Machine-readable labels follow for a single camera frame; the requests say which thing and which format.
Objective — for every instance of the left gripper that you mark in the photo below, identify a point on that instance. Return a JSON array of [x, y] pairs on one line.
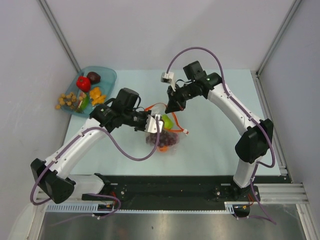
[[146, 113]]

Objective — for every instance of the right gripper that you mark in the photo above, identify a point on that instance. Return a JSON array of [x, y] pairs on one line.
[[173, 105]]

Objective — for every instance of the green apple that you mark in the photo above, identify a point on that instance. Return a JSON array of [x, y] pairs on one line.
[[167, 122]]

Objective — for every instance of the clear zip top bag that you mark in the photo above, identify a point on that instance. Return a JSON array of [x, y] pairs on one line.
[[159, 108]]

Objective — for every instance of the purple grape bunch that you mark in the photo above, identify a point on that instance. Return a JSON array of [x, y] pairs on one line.
[[165, 139]]

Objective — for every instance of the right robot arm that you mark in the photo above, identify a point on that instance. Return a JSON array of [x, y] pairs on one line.
[[255, 134]]

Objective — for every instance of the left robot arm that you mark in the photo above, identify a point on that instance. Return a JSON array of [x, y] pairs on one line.
[[52, 175]]

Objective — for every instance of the orange yellow fruit cluster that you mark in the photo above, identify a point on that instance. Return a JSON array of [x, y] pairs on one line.
[[96, 96]]

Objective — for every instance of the teal plastic basket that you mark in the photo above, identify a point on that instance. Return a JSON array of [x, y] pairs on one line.
[[106, 85]]

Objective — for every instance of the green pear slice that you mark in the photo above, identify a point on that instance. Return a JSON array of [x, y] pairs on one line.
[[82, 101]]

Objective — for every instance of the dark maroon fruit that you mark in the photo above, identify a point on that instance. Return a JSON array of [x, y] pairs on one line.
[[93, 77]]

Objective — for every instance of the red bell pepper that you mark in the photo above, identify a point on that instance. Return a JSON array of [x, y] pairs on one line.
[[83, 83]]

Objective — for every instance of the yellow grape bunch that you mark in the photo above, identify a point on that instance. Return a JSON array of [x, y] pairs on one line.
[[67, 100]]

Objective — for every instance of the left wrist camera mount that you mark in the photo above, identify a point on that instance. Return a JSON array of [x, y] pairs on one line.
[[154, 123]]

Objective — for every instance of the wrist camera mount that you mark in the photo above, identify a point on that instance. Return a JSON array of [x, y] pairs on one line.
[[154, 123], [169, 78]]

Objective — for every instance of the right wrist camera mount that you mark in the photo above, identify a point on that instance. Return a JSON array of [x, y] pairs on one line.
[[169, 78]]

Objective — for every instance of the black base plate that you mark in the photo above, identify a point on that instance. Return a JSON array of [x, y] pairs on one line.
[[153, 203]]

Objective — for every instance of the white cable duct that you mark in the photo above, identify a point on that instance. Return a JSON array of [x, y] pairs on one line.
[[96, 208]]

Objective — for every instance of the aluminium rail frame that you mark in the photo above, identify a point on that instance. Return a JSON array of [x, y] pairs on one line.
[[282, 192]]

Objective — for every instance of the left corner aluminium post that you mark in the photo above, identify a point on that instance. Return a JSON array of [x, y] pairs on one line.
[[48, 13]]

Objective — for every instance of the corner aluminium post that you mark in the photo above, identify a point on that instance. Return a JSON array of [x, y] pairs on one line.
[[279, 35], [48, 13]]

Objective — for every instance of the right corner aluminium post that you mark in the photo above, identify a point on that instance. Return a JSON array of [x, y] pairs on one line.
[[279, 35]]

